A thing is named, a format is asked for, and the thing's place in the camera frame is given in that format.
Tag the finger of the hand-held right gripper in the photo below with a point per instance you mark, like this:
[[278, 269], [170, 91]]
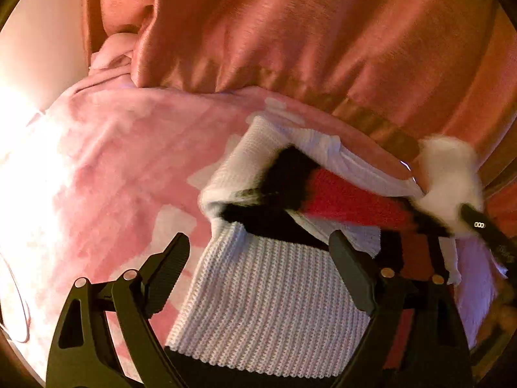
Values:
[[480, 222]]

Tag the brown fuzzy toy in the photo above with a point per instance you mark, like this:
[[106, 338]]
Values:
[[503, 311]]

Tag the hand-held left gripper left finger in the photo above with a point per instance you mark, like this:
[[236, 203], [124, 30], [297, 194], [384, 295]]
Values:
[[167, 266]]

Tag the orange satin curtain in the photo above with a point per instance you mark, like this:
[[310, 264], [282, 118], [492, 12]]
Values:
[[303, 32]]

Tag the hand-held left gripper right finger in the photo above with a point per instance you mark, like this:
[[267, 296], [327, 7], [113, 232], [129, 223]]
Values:
[[349, 275]]

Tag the pink fleece blanket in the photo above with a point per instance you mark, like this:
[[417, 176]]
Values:
[[113, 161]]

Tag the white knitted sweater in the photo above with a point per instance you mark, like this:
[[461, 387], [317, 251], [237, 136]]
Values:
[[274, 283]]

